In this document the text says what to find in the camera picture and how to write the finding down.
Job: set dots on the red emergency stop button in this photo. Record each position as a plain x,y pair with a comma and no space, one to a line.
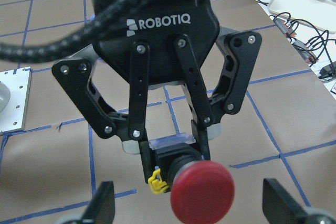
201,191

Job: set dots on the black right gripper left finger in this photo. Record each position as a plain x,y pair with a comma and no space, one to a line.
101,208

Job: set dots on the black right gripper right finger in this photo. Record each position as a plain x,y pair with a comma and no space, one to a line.
279,206

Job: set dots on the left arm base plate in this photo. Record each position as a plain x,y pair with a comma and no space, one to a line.
15,87

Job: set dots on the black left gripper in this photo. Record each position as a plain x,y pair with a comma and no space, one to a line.
159,23

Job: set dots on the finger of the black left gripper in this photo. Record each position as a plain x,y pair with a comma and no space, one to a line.
74,74

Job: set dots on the beige plastic tray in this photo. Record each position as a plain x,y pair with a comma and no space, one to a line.
321,13

